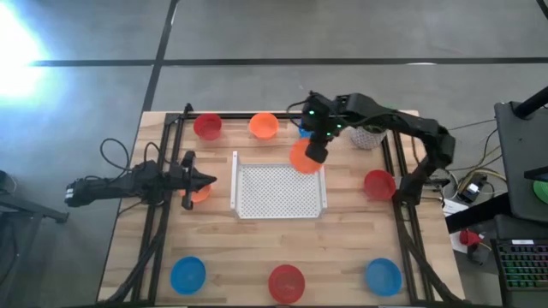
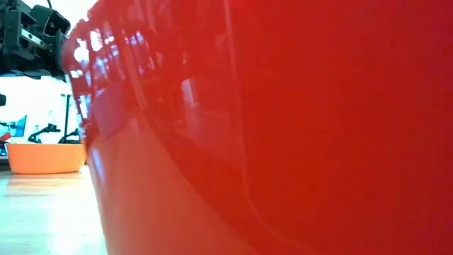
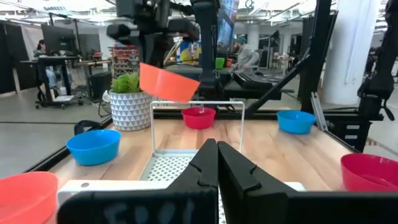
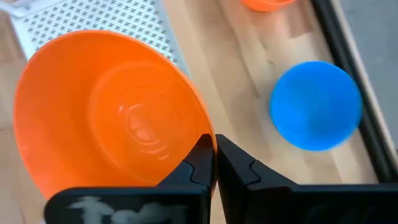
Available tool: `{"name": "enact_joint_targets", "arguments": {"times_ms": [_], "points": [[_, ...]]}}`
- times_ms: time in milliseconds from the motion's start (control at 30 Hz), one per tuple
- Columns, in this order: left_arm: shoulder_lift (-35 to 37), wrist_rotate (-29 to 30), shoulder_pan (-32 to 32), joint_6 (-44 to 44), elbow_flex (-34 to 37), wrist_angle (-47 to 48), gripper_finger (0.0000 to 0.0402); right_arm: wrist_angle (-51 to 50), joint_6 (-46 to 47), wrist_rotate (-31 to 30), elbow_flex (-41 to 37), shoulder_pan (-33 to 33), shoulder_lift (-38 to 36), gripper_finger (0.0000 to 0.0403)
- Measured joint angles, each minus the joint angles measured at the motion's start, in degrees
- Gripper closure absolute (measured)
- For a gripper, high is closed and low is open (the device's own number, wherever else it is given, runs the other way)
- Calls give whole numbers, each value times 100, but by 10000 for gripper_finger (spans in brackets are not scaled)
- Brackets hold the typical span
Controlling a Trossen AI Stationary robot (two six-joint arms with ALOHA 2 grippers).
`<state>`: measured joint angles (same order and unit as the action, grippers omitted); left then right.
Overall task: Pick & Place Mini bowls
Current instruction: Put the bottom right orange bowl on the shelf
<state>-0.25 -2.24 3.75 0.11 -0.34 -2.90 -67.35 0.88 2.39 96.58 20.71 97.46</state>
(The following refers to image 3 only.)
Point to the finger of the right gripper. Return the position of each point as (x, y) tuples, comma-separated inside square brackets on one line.
[(183, 29), (118, 34)]

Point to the black control box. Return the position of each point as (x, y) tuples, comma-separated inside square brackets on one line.
[(363, 132)]

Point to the white perforated metal tray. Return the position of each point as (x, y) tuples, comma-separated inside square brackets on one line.
[(169, 163)]

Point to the black aluminium rig frame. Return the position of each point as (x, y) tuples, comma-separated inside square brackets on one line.
[(315, 62)]

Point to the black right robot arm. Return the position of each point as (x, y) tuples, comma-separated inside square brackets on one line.
[(205, 46)]

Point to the orange plastic mini bowl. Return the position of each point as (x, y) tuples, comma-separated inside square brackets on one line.
[(168, 84), (25, 199)]

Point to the black computer monitor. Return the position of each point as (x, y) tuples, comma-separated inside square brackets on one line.
[(59, 39)]

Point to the black keyboard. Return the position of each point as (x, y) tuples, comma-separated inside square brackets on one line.
[(252, 80)]

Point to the black standing desk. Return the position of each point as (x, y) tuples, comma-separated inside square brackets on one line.
[(49, 60)]

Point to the dark work table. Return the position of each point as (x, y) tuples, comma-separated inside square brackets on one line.
[(248, 93)]

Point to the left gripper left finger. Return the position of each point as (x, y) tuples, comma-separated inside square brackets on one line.
[(192, 199)]

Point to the person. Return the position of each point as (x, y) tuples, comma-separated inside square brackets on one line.
[(40, 48), (247, 57)]

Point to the large colourful display screen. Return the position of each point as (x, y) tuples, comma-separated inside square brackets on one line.
[(228, 25)]

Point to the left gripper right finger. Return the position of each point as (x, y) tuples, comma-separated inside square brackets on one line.
[(255, 202)]

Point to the white building column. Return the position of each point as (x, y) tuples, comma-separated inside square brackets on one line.
[(348, 46)]

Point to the red plastic mini bowl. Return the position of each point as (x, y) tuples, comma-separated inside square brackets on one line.
[(367, 174), (199, 120)]

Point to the blue plastic mini bowl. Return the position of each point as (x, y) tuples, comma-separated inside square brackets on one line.
[(93, 149), (295, 123)]

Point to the green container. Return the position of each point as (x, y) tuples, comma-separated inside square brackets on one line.
[(219, 63)]

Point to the shelf with red bins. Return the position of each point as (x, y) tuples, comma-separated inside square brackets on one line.
[(124, 59)]

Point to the black cabinet box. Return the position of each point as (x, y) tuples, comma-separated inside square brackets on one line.
[(100, 85)]

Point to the succulent in triangle-patterned pot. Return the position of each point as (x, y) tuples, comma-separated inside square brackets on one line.
[(130, 109)]

